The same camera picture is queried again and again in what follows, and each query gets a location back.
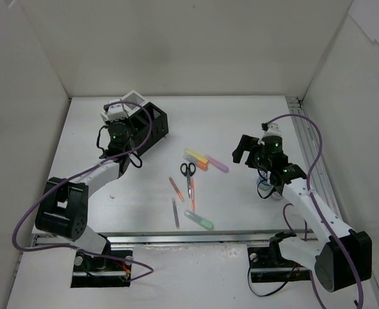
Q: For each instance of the aluminium front rail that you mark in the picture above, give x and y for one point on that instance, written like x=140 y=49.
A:
x=204 y=236

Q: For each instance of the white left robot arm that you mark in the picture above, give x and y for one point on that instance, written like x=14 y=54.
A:
x=64 y=212

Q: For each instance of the purple gel pen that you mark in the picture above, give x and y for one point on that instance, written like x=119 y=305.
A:
x=175 y=212

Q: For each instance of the aluminium side rail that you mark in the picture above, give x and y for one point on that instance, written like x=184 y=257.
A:
x=309 y=144

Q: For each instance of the orange highlighter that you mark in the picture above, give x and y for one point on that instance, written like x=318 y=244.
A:
x=196 y=162

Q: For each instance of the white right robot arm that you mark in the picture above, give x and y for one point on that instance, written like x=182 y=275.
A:
x=344 y=256

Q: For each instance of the purple highlighter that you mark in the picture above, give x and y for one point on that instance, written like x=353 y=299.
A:
x=217 y=164

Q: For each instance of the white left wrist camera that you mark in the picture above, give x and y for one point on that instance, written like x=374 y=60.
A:
x=114 y=110

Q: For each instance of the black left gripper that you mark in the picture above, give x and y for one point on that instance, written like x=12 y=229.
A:
x=125 y=141

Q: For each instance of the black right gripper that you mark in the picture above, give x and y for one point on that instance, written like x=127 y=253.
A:
x=251 y=152

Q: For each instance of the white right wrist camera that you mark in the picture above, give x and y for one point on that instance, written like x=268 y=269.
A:
x=271 y=129

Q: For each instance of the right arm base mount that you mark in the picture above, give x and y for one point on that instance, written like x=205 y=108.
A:
x=264 y=269

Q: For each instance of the green highlighter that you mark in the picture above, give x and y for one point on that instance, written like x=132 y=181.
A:
x=202 y=222

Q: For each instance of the orange gel pen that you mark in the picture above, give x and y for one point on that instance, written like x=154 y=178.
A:
x=176 y=189

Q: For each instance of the clear jar of rubber bands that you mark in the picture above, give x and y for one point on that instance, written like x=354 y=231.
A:
x=277 y=196

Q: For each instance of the yellow highlighter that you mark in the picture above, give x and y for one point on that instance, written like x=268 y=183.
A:
x=192 y=153

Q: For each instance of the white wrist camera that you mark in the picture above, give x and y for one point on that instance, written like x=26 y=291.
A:
x=114 y=110
x=271 y=129

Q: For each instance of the red-orange gel pen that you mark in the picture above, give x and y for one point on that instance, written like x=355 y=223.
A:
x=193 y=203

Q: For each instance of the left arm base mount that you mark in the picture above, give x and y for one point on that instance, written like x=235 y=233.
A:
x=98 y=272

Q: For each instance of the white mesh double container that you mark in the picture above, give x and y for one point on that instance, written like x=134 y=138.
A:
x=132 y=102

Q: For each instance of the black handled scissors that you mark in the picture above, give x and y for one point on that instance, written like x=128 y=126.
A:
x=188 y=170

